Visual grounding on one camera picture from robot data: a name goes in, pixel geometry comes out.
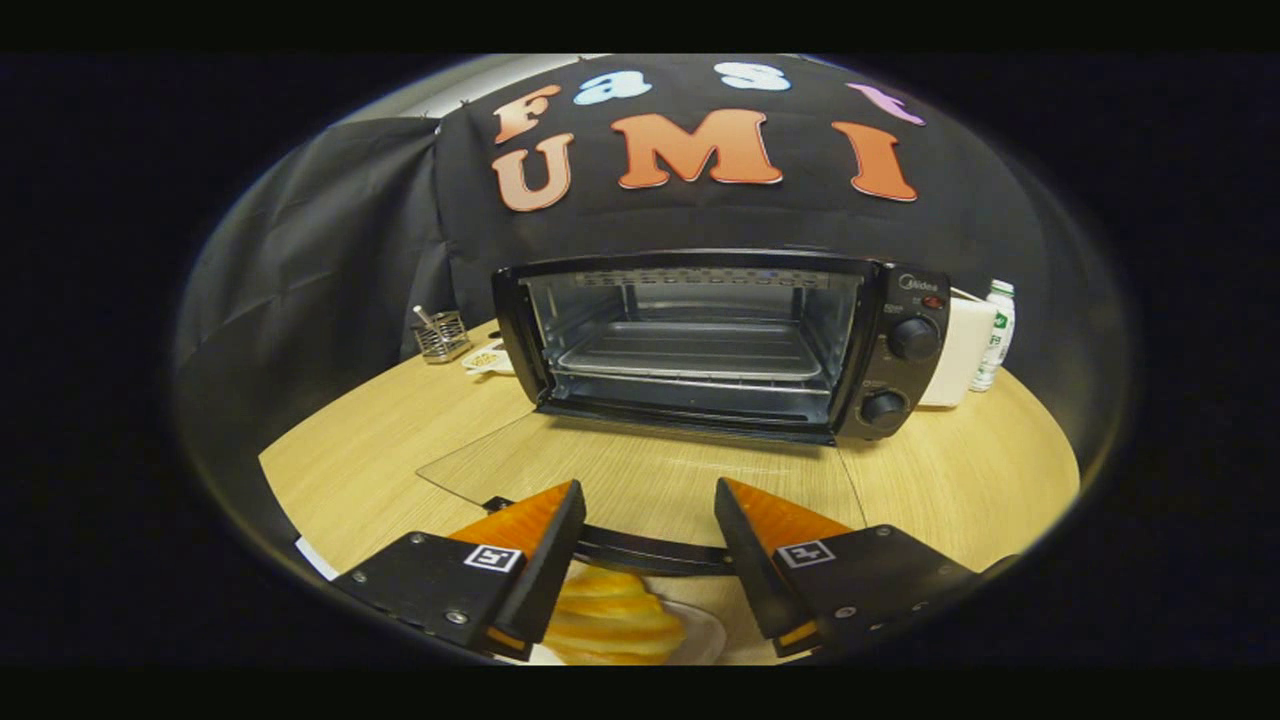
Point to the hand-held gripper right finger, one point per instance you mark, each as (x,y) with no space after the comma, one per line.
(750,570)

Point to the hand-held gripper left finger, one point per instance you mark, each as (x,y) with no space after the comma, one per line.
(545,570)

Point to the white rectangular appliance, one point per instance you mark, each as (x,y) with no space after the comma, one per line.
(955,350)

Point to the white round plate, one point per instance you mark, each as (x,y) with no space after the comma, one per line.
(705,630)

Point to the golden croissant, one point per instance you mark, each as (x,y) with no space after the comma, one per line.
(610,620)

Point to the white bottle green label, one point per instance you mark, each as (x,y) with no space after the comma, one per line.
(995,335)

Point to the black toaster oven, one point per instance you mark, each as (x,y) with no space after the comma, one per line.
(900,290)

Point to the white paper sheet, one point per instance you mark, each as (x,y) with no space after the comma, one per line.
(317,560)

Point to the metal mesh utensil holder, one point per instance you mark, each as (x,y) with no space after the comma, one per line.
(442,337)

